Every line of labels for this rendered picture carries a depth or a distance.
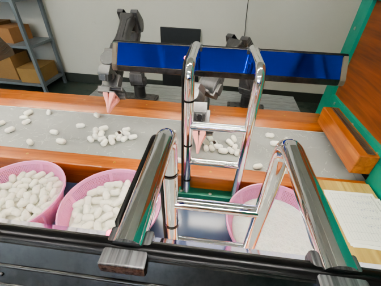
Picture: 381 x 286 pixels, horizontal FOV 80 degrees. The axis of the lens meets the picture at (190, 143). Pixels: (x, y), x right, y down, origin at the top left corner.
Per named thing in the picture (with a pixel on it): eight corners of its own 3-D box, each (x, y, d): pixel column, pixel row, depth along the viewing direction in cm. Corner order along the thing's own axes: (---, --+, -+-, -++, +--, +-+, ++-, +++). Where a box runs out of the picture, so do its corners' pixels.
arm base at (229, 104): (267, 98, 118) (266, 92, 124) (228, 95, 120) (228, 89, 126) (263, 112, 123) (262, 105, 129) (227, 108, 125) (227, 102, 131)
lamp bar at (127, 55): (122, 62, 70) (118, 36, 66) (331, 75, 66) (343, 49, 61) (111, 71, 64) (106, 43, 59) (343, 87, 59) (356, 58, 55)
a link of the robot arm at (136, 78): (142, 86, 123) (137, 17, 106) (130, 85, 123) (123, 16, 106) (145, 83, 128) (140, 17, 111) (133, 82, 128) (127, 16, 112)
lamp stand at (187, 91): (185, 162, 89) (187, 39, 62) (237, 167, 87) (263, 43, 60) (178, 201, 74) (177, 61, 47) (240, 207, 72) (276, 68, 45)
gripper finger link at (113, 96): (110, 110, 87) (115, 87, 89) (92, 108, 88) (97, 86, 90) (117, 116, 94) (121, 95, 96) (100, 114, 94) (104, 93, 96)
